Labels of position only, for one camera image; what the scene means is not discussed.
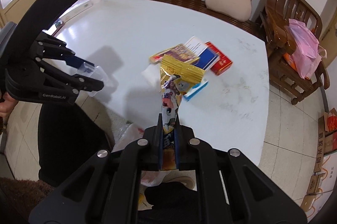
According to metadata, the clear plastic wrapper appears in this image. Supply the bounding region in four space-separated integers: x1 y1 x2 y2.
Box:
76 62 113 87

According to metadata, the yellow snack wrapper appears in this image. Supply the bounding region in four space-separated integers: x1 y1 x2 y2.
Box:
160 55 205 170

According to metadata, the person's left hand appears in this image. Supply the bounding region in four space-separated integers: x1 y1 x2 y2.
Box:
0 92 18 118

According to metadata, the blue white medicine box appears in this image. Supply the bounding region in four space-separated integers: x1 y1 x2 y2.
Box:
183 79 208 101

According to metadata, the long white box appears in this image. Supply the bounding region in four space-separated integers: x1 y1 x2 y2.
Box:
45 0 93 35

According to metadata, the purple gold card box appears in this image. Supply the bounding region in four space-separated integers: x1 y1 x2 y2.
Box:
149 44 199 64

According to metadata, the white blue flat box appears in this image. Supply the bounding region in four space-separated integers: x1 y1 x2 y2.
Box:
184 36 220 71

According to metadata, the red cigarette box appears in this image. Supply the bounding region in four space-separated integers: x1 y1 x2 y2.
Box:
206 42 233 76

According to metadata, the cardboard boxes stack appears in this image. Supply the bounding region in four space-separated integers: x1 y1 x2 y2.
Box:
300 108 336 221

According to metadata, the pink plastic bag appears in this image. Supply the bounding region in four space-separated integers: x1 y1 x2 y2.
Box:
286 19 327 79

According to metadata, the wooden armchair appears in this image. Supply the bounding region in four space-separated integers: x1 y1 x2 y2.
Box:
259 0 331 106

